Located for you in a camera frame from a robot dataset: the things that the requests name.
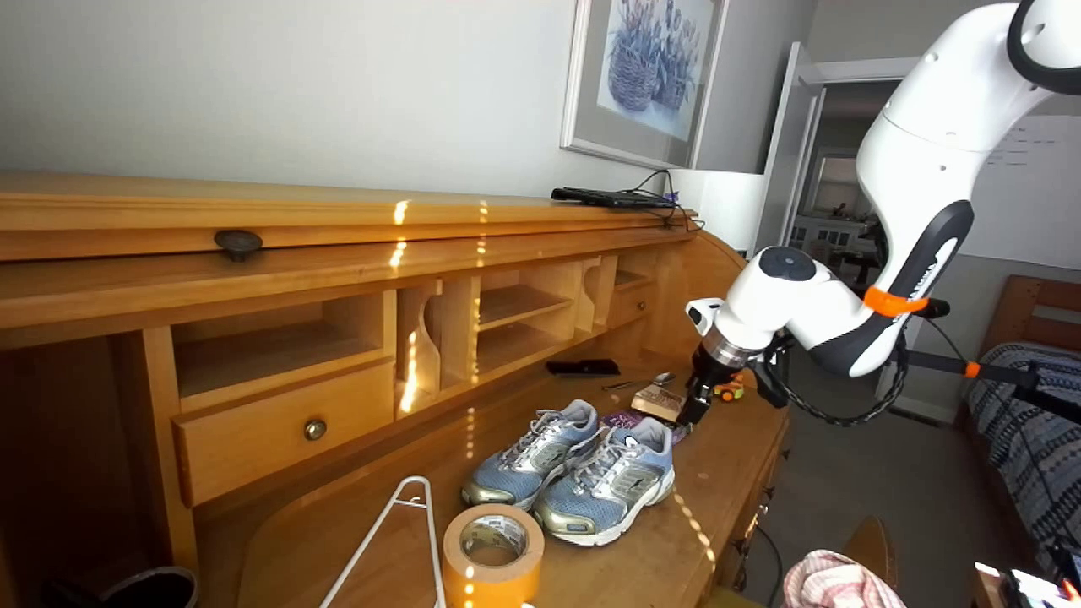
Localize blue white sneaker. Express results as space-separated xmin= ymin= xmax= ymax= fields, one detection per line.
xmin=459 ymin=397 xmax=605 ymax=511
xmin=528 ymin=415 xmax=679 ymax=551

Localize red white checked towel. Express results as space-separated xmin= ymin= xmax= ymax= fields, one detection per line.
xmin=781 ymin=548 xmax=910 ymax=608

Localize white paperback book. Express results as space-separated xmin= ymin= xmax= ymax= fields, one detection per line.
xmin=630 ymin=378 xmax=688 ymax=427

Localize purple paperback book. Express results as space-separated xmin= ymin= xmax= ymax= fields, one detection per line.
xmin=603 ymin=408 xmax=679 ymax=440

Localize framed blue flower picture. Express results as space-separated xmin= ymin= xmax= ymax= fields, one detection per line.
xmin=558 ymin=0 xmax=733 ymax=174

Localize wooden roll-top desk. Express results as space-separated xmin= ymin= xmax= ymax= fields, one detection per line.
xmin=0 ymin=169 xmax=797 ymax=608

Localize white wire hanger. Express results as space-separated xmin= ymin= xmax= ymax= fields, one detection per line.
xmin=318 ymin=473 xmax=452 ymax=608

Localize whiteboard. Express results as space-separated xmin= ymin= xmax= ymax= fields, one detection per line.
xmin=962 ymin=106 xmax=1081 ymax=275

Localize black boom arm orange joints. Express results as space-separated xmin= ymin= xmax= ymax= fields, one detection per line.
xmin=907 ymin=294 xmax=1081 ymax=427

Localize wooden drawer brass knob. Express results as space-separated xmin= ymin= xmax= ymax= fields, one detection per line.
xmin=173 ymin=357 xmax=398 ymax=506

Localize black keyboard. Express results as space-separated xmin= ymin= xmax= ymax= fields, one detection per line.
xmin=550 ymin=181 xmax=687 ymax=215

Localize tan tape roll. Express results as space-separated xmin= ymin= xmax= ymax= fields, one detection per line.
xmin=438 ymin=503 xmax=550 ymax=608

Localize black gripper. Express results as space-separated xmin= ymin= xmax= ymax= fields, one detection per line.
xmin=672 ymin=343 xmax=739 ymax=430

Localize white door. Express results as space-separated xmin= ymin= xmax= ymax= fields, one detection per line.
xmin=755 ymin=40 xmax=832 ymax=258

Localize white dresser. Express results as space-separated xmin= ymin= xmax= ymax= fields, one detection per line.
xmin=672 ymin=164 xmax=769 ymax=258

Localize bed with striped blanket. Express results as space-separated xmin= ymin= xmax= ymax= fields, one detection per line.
xmin=962 ymin=275 xmax=1081 ymax=568

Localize wooden chair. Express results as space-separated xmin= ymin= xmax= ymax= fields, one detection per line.
xmin=837 ymin=512 xmax=907 ymax=589

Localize orange cable clamp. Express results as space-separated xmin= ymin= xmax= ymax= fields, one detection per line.
xmin=861 ymin=284 xmax=933 ymax=321

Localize black rolltop handle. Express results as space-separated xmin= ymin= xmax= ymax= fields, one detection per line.
xmin=214 ymin=227 xmax=268 ymax=264

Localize black remote control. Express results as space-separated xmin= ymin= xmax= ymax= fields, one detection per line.
xmin=545 ymin=356 xmax=625 ymax=378

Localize black bin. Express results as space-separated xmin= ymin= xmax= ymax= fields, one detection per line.
xmin=98 ymin=563 xmax=204 ymax=608

